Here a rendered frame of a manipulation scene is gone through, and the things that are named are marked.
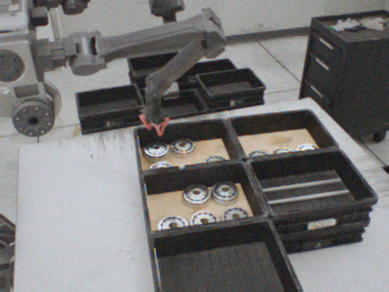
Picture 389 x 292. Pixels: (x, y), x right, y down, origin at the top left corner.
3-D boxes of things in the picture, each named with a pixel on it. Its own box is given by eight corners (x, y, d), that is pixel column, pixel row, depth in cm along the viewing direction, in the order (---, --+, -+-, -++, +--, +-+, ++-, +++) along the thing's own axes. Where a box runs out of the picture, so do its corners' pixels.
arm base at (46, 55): (38, 69, 120) (29, 29, 113) (67, 66, 122) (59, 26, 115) (38, 83, 114) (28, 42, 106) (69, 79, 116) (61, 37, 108)
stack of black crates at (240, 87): (207, 153, 293) (208, 96, 265) (194, 129, 315) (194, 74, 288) (260, 142, 302) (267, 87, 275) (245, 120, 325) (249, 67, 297)
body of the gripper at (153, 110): (151, 108, 173) (149, 91, 169) (168, 116, 168) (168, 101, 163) (139, 114, 169) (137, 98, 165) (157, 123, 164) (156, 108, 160)
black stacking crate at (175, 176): (150, 258, 139) (148, 235, 132) (141, 197, 162) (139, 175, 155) (266, 241, 145) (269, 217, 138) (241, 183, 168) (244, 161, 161)
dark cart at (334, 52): (321, 157, 312) (347, 42, 257) (293, 124, 346) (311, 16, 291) (389, 143, 325) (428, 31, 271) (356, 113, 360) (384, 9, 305)
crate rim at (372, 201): (269, 222, 139) (270, 216, 138) (244, 164, 163) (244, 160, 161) (379, 204, 145) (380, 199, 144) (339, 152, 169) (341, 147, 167)
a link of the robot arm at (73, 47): (56, 38, 113) (59, 56, 112) (94, 34, 116) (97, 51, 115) (60, 54, 122) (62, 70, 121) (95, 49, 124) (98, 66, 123)
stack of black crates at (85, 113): (89, 175, 274) (78, 116, 246) (85, 149, 296) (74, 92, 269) (150, 164, 283) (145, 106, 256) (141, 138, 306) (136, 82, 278)
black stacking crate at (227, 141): (141, 196, 163) (139, 174, 156) (135, 149, 186) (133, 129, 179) (241, 182, 169) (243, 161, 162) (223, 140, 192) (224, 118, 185)
